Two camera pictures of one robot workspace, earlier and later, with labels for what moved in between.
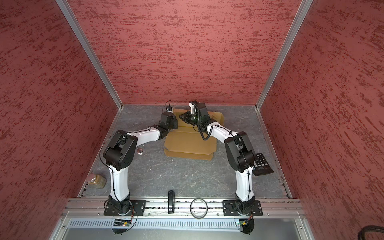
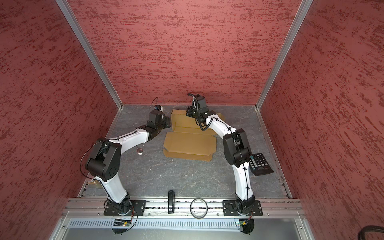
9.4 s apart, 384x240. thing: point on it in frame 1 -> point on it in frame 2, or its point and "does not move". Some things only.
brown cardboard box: (185, 142) does not move
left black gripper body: (174, 125) -> (164, 124)
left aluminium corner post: (90, 48) does not move
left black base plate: (137, 208) does not move
